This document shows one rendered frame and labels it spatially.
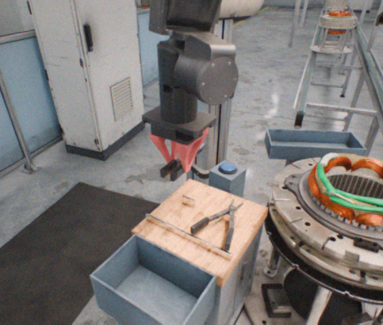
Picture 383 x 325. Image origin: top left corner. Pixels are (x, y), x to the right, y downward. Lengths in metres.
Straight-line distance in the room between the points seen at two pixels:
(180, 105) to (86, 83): 2.19
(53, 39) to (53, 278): 1.73
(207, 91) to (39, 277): 1.76
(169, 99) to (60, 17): 2.19
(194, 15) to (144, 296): 0.45
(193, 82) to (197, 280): 0.33
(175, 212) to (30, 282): 1.49
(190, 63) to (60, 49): 2.33
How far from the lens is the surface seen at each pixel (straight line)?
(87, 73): 2.59
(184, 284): 0.56
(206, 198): 0.63
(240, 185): 0.81
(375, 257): 0.56
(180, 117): 0.44
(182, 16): 0.41
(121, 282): 0.60
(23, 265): 2.10
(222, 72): 0.36
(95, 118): 2.71
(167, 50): 0.41
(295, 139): 0.98
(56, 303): 1.85
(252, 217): 0.60
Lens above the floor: 1.46
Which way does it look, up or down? 33 degrees down
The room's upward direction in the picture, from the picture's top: straight up
